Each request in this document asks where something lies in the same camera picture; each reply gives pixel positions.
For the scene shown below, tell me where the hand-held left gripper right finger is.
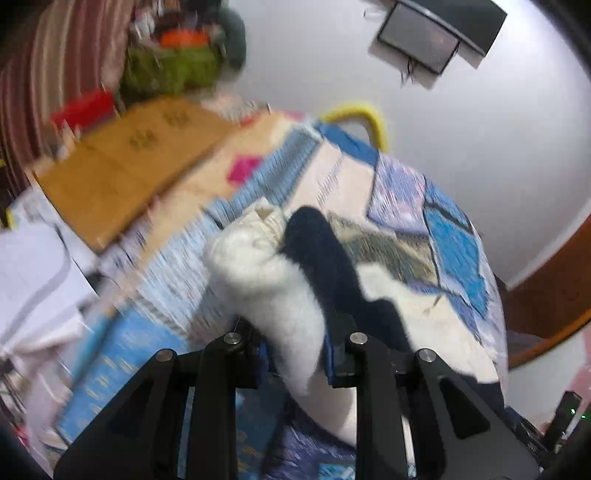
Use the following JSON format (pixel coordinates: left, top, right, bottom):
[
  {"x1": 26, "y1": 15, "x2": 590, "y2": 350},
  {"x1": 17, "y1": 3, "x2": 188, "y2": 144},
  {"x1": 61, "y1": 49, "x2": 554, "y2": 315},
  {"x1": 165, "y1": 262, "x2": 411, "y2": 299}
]
[{"x1": 324, "y1": 313, "x2": 542, "y2": 480}]

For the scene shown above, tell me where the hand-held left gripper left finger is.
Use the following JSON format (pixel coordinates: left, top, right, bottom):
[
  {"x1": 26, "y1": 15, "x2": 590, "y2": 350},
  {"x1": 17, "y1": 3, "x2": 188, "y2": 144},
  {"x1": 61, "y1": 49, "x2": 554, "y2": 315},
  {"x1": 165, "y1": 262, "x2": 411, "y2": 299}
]
[{"x1": 53, "y1": 323, "x2": 267, "y2": 480}]

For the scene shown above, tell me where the white and navy sweater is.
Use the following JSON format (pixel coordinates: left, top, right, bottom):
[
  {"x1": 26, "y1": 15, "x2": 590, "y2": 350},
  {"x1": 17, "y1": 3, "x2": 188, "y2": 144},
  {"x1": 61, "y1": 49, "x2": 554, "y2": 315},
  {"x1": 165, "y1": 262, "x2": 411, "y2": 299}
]
[{"x1": 203, "y1": 198, "x2": 505, "y2": 449}]

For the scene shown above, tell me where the blue patchwork blanket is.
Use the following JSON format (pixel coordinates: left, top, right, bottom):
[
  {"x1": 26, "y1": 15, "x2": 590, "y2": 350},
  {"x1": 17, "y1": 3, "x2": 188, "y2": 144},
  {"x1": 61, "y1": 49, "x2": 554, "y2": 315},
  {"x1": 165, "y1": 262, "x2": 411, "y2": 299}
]
[{"x1": 28, "y1": 111, "x2": 509, "y2": 480}]

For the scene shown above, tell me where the white folded cloth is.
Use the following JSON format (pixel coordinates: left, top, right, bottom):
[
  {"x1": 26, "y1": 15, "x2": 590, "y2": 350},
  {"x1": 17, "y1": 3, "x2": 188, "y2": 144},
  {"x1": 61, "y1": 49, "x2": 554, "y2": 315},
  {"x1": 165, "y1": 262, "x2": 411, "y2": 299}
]
[{"x1": 0, "y1": 185, "x2": 99, "y2": 363}]

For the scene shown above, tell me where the brown cardboard box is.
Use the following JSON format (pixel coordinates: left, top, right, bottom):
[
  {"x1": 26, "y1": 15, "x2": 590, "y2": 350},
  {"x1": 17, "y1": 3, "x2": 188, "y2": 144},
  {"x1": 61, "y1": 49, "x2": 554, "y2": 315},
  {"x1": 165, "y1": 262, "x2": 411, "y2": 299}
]
[{"x1": 32, "y1": 97, "x2": 242, "y2": 253}]

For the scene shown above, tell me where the yellow hoop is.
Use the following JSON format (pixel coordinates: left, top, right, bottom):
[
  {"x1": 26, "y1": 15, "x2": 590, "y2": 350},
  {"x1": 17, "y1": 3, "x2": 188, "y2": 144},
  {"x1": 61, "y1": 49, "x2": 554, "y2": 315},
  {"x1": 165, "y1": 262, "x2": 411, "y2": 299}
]
[{"x1": 321, "y1": 104, "x2": 389, "y2": 153}]

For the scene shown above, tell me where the red box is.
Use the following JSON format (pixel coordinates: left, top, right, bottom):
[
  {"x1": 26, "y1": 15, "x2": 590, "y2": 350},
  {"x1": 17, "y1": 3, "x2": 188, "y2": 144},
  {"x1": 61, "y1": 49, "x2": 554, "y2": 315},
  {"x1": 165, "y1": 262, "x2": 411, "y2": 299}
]
[{"x1": 49, "y1": 89, "x2": 116, "y2": 131}]

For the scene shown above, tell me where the green bag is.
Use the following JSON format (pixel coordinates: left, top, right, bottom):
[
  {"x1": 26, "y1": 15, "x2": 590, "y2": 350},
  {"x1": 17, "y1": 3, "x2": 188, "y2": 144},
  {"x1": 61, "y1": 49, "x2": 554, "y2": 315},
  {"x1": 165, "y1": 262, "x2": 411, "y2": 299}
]
[{"x1": 120, "y1": 44, "x2": 225, "y2": 101}]

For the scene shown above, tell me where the orange packet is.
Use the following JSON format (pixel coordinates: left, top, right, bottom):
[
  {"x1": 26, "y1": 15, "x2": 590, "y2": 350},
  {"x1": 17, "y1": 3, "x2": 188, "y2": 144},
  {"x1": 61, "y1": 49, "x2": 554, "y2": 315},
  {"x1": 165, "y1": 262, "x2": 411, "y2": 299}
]
[{"x1": 158, "y1": 27, "x2": 209, "y2": 49}]

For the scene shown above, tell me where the striped curtain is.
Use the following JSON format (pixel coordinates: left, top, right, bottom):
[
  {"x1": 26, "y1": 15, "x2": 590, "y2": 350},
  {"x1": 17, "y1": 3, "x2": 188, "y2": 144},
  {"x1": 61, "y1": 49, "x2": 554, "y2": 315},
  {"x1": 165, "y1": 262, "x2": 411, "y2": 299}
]
[{"x1": 0, "y1": 0, "x2": 139, "y2": 197}]

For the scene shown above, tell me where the wooden door frame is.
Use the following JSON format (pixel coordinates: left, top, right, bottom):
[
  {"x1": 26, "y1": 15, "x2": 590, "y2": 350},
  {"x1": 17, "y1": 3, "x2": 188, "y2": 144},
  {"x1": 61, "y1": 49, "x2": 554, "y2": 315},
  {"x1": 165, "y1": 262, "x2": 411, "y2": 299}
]
[{"x1": 502, "y1": 220, "x2": 591, "y2": 370}]

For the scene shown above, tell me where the grey wall monitor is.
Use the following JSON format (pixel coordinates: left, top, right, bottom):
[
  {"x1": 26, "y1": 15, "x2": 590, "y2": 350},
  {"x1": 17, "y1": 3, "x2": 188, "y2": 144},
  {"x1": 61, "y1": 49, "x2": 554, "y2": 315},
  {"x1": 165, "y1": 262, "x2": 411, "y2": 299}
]
[{"x1": 377, "y1": 4, "x2": 461, "y2": 75}]

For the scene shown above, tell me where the black wall television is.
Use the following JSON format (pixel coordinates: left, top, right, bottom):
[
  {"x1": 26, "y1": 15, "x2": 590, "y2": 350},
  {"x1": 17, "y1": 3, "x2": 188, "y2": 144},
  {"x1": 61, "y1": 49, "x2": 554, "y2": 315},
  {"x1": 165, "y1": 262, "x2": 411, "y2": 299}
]
[{"x1": 388, "y1": 0, "x2": 509, "y2": 59}]

